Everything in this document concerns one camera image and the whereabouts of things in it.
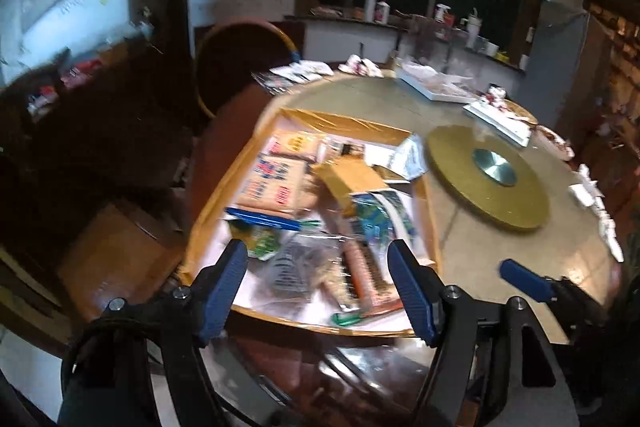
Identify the white tray with plastic bags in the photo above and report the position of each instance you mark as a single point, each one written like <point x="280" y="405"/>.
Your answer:
<point x="436" y="86"/>

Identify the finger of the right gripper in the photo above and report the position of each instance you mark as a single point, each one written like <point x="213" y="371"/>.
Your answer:
<point x="528" y="282"/>

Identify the gold lazy susan base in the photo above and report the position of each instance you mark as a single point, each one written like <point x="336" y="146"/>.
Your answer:
<point x="523" y="207"/>

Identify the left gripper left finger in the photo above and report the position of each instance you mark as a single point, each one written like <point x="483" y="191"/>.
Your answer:
<point x="214" y="290"/>

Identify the wooden chair with round back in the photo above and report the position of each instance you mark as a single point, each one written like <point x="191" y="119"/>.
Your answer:
<point x="231" y="52"/>

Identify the yellow-label cracker pack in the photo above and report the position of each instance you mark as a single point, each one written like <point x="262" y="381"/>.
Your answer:
<point x="295" y="144"/>

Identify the yellow-taped white cardboard tray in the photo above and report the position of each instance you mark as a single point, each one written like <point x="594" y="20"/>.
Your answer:
<point x="334" y="306"/>

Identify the plain orange foil packet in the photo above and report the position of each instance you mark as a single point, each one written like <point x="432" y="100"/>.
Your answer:
<point x="346" y="176"/>

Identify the blue green landscape snack bag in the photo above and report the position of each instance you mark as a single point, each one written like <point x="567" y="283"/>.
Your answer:
<point x="382" y="217"/>

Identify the brushed metal turntable disc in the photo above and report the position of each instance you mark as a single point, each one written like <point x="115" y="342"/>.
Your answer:
<point x="495" y="167"/>

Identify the grey cabinet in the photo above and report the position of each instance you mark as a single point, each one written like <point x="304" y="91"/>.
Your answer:
<point x="552" y="62"/>

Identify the green snack packet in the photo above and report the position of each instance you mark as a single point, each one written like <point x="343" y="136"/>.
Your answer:
<point x="261" y="243"/>

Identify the orange cracker pack with barcode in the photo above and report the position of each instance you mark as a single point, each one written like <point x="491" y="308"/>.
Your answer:
<point x="375" y="296"/>

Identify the white flat box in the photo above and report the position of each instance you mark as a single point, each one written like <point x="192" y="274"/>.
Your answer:
<point x="511" y="128"/>

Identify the dark clear snack bag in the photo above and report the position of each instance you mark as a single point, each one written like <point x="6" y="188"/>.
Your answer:
<point x="297" y="270"/>

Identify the orange-edged cracker pack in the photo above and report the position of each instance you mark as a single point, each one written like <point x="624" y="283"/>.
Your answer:
<point x="338" y="148"/>

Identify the blue-edged Hokkaido cracker pack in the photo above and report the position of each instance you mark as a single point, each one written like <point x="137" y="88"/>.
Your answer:
<point x="269" y="194"/>

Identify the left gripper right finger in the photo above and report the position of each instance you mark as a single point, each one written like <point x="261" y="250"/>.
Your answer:
<point x="419" y="289"/>

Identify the silver white foil sachet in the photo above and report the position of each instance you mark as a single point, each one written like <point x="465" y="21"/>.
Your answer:
<point x="408" y="159"/>

